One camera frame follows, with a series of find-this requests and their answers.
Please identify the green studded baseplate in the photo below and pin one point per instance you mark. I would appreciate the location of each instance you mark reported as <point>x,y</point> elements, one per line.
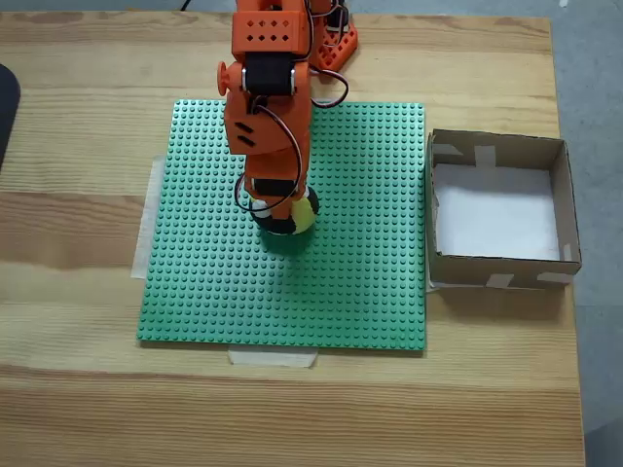
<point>219,267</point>

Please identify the black rounded object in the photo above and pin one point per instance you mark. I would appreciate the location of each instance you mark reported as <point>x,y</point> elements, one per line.
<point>7,112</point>

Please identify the brown cardboard box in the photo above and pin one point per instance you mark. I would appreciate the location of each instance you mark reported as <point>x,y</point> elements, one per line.
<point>501,275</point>

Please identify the pale masking tape strip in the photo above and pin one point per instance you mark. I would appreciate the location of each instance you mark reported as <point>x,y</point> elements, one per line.
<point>143,243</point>
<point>433,288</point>
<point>272,359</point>

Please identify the yellow white black ball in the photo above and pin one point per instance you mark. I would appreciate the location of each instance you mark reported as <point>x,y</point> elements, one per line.
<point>304,214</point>

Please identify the white paper sheet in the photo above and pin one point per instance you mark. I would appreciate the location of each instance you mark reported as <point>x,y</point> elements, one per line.
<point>496,214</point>

